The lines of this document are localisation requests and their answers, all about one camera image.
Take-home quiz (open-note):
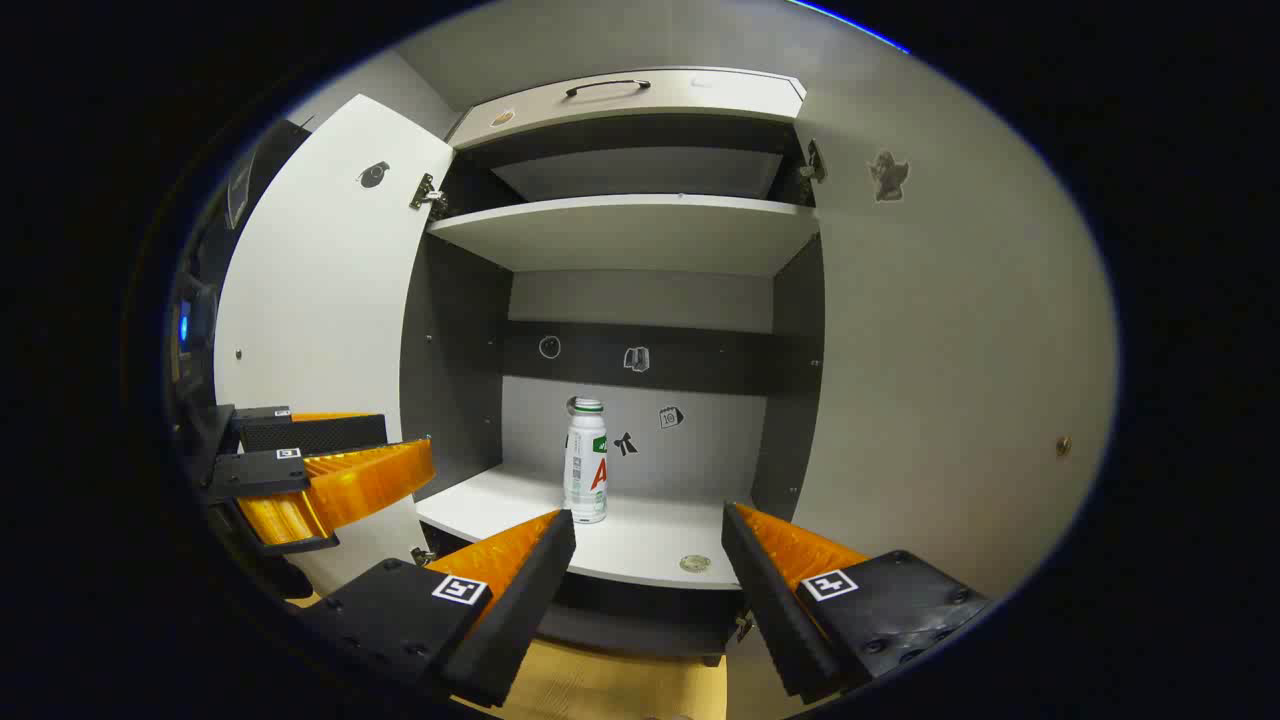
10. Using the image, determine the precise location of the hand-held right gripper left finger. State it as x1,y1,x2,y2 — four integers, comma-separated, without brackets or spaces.
300,508,578,709

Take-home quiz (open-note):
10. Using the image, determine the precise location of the light grey cabinet door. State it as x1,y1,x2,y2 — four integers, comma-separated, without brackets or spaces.
213,94,456,601
752,45,1121,601

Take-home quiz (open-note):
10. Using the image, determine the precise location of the grey cabinet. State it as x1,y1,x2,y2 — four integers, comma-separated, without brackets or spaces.
400,68,827,669

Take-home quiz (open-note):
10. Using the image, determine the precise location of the white bottle green label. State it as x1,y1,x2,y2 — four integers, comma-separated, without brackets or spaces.
563,397,609,524

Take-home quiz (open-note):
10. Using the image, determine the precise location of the white cabinet shelf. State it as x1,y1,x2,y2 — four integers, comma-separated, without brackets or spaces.
415,462,771,591
427,193,821,278

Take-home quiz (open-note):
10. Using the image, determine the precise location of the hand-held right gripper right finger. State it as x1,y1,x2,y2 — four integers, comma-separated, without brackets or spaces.
722,502,993,704

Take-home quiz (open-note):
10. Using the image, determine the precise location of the white cabinet drawer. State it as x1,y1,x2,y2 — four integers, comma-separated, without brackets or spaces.
447,66,807,151

